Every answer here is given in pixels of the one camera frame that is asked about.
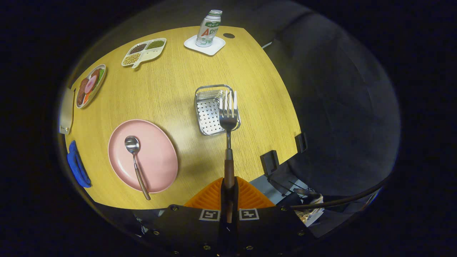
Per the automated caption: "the wooden handle metal spoon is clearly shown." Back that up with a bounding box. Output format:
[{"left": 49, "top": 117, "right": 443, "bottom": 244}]
[{"left": 124, "top": 136, "right": 151, "bottom": 201}]

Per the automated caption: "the wooden handle metal fork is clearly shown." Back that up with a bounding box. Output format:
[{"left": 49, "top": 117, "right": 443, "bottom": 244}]
[{"left": 219, "top": 90, "right": 240, "bottom": 223}]

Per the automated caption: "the black table clamp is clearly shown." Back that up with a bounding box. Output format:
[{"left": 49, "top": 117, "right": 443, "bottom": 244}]
[
  {"left": 295, "top": 133, "right": 308, "bottom": 153},
  {"left": 260, "top": 150, "right": 280, "bottom": 176}
]

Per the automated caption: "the brown meat patty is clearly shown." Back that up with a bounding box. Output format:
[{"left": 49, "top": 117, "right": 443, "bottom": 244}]
[{"left": 77, "top": 69, "right": 101, "bottom": 106}]

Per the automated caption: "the white oval plate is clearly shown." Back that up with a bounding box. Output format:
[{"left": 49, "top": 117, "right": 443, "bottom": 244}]
[{"left": 75, "top": 64, "right": 107, "bottom": 109}]

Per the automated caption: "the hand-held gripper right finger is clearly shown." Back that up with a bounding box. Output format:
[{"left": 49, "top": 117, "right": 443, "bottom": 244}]
[{"left": 228, "top": 177, "right": 308, "bottom": 257}]

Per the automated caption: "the white toaster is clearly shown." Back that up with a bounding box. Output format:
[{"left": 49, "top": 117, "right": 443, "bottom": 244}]
[{"left": 59, "top": 87, "right": 75, "bottom": 135}]

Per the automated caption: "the metal drainer basket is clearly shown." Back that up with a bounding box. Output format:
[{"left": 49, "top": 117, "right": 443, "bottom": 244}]
[{"left": 195, "top": 84, "right": 241, "bottom": 136}]

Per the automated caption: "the blue cloth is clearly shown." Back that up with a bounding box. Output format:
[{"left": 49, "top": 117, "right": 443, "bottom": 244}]
[{"left": 66, "top": 140, "right": 92, "bottom": 188}]

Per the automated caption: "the white square coaster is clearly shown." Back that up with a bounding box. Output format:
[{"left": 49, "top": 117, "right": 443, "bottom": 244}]
[{"left": 184, "top": 34, "right": 226, "bottom": 56}]

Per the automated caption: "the pink plate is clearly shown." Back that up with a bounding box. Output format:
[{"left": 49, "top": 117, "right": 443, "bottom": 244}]
[{"left": 108, "top": 119, "right": 179, "bottom": 194}]

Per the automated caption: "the black cable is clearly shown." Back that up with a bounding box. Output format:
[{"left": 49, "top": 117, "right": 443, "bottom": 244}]
[{"left": 288, "top": 181, "right": 389, "bottom": 210}]

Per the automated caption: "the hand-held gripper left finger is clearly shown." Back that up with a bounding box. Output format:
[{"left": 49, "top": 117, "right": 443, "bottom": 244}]
[{"left": 145, "top": 177, "right": 229, "bottom": 257}]

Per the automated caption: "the white plastic drink bottle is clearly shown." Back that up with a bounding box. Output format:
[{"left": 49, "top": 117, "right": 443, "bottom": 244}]
[{"left": 195, "top": 10, "right": 223, "bottom": 47}]

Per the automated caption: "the white divided tray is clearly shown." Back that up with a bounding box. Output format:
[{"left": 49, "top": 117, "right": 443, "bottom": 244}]
[{"left": 121, "top": 38, "right": 167, "bottom": 69}]

